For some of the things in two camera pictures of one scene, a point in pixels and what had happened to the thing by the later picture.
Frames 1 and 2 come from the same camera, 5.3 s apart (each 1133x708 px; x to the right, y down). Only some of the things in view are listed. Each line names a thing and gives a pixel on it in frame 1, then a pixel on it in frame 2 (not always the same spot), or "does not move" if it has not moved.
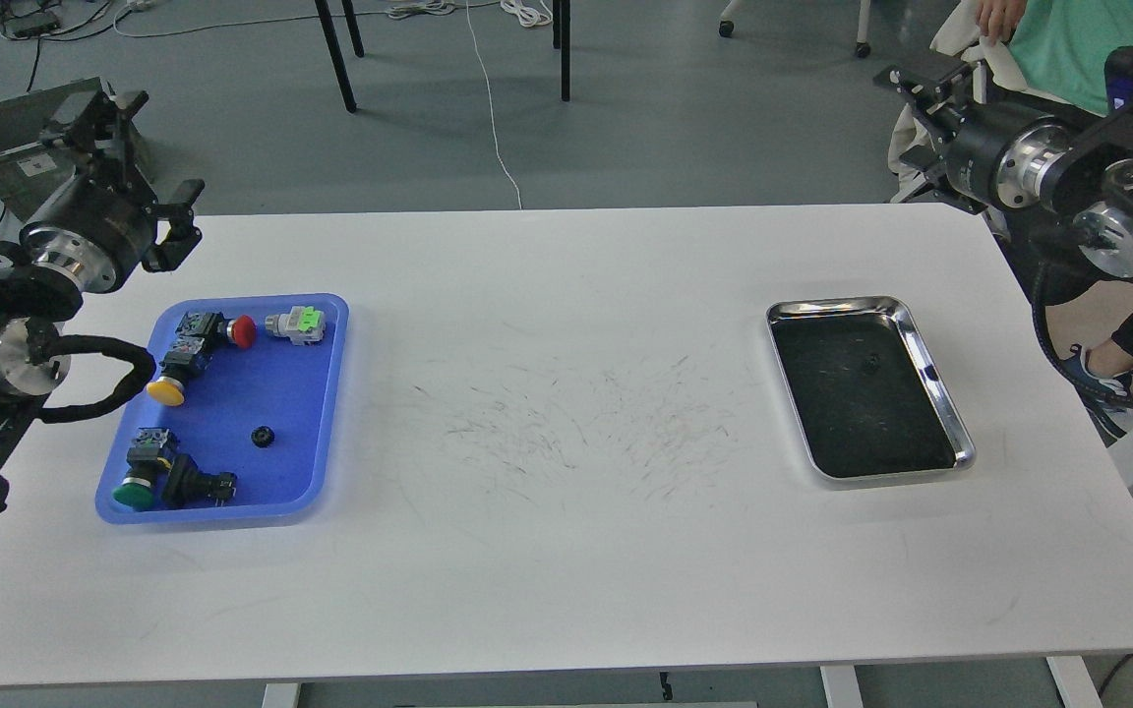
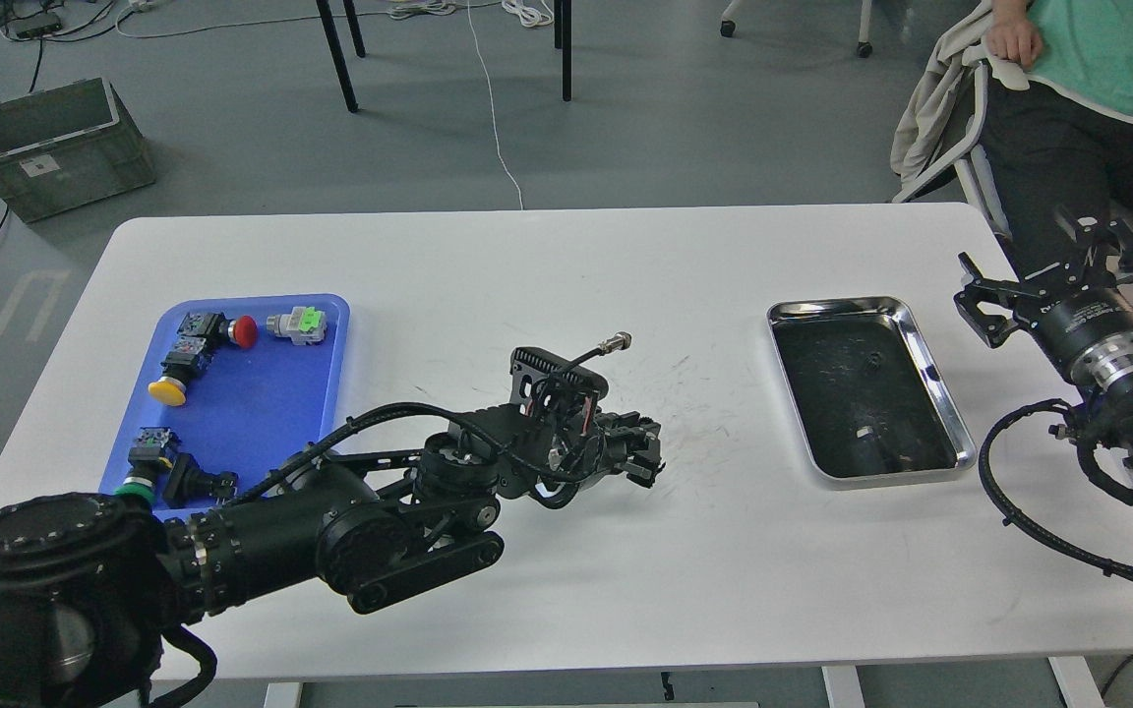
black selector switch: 186,487 does not move
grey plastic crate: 4,143 does not move
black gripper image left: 100,226 to 590,444
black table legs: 561,33 does not move
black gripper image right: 997,152 to 1103,332
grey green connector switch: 303,325 does not move
